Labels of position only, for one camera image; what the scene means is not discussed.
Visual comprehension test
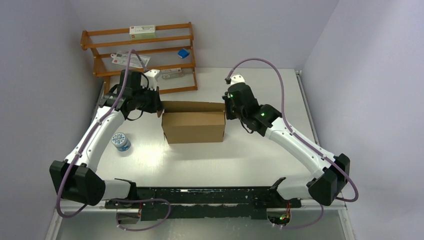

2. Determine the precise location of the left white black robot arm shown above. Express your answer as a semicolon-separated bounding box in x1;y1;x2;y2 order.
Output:
49;69;163;208

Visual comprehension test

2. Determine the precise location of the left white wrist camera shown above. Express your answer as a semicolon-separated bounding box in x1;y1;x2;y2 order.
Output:
141;69;161;91

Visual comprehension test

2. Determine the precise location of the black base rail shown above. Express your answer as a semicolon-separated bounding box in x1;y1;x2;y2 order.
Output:
104;178;302;221

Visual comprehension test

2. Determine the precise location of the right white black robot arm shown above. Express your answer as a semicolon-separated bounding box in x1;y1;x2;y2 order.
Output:
222;82;351;207

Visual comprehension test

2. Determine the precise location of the small white box lower shelf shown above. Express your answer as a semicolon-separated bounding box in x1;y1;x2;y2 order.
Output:
161;67;184;80

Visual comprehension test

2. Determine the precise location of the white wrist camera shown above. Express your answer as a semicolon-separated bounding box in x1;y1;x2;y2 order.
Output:
141;69;161;91
224;74;245;85

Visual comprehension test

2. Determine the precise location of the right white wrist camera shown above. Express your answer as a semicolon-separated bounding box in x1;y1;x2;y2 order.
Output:
224;74;245;85

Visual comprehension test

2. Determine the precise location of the white green box top shelf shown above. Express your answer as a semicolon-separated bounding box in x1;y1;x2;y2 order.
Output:
129;25;157;40

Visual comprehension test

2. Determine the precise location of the blue white patterned round tape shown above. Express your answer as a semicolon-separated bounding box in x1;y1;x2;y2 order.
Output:
111;132;131;152

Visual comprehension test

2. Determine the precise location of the brown cardboard box sheet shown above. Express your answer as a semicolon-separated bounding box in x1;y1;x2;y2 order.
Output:
158;101;226;144

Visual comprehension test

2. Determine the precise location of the small blue box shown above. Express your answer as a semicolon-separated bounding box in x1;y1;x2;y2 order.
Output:
177;48;190;59

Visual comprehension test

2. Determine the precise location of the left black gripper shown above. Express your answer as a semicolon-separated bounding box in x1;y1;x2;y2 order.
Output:
133;84;164;114

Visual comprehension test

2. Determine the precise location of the clear plastic package red label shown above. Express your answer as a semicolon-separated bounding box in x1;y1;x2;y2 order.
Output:
110;51;151;69

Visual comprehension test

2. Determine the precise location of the orange wooden shelf rack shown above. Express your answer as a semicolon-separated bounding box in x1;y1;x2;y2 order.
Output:
80;22;198;94

